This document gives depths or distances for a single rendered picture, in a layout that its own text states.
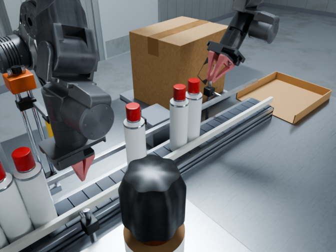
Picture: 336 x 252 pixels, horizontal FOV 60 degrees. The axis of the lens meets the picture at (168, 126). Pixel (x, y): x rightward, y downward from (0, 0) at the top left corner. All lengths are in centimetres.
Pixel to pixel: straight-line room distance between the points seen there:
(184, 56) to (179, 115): 27
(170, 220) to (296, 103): 101
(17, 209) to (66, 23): 36
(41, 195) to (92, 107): 27
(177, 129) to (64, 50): 43
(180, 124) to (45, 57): 43
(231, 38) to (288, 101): 54
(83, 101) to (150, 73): 67
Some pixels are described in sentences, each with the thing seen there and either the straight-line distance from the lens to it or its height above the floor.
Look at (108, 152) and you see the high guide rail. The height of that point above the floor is 96.
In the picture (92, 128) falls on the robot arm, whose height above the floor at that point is 118.
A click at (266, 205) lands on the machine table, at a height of 83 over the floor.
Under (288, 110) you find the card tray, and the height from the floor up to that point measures 83.
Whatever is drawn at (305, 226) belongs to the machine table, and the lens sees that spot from 81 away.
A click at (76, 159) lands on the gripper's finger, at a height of 109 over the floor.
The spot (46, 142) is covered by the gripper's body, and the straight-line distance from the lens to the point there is 56.
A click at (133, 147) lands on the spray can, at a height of 98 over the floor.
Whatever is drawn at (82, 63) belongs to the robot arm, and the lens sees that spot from 47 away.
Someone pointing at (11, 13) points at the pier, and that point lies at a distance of 321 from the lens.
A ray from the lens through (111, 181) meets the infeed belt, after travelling 78.
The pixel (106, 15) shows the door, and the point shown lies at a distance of 391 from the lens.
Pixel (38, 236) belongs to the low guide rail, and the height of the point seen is 91.
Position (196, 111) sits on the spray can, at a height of 100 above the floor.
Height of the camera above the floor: 142
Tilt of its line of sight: 34 degrees down
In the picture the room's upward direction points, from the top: straight up
